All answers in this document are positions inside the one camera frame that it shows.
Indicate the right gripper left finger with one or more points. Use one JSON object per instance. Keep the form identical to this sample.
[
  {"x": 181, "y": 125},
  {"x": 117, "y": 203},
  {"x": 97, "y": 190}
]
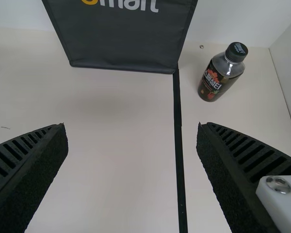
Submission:
[{"x": 26, "y": 170}]

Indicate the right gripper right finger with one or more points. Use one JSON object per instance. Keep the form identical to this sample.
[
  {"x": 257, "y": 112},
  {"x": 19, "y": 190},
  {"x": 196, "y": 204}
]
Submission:
[{"x": 232, "y": 174}]

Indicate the black strip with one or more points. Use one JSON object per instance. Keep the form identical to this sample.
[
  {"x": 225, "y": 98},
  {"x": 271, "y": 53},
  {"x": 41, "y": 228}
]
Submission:
[{"x": 179, "y": 145}]

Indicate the dark coffee bottle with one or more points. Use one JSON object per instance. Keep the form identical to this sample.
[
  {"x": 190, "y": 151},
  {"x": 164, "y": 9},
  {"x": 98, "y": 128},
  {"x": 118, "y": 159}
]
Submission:
[{"x": 212, "y": 82}]

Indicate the dark grey bag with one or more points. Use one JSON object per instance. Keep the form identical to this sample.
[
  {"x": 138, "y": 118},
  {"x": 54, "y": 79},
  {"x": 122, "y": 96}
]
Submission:
[{"x": 121, "y": 36}]

